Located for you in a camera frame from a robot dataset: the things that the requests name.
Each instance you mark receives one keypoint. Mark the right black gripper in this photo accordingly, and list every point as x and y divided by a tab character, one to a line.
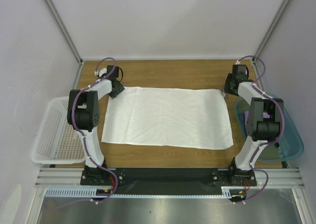
229	84

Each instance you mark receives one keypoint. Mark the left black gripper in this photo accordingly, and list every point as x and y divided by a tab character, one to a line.
120	89

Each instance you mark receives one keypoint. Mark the purple towel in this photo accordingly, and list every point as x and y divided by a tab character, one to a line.
246	113

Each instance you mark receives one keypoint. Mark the white towel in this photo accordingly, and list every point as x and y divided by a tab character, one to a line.
168	117

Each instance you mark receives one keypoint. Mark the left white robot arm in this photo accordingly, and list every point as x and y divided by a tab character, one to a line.
84	115

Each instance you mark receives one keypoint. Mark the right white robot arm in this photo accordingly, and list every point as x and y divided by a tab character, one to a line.
264	126

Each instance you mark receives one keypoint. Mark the white plastic laundry basket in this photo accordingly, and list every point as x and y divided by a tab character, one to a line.
57	143

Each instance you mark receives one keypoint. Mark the clear blue plastic tray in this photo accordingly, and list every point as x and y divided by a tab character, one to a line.
288	148

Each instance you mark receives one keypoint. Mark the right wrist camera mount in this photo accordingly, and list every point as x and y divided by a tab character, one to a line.
242	69

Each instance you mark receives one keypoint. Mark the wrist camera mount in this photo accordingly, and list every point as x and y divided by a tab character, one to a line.
242	69
101	73

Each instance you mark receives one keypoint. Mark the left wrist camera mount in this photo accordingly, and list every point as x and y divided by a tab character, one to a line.
101	73

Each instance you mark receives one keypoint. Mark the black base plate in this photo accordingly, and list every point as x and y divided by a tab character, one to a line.
168	181

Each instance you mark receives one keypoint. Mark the aluminium frame rail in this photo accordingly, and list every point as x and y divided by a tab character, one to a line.
65	182

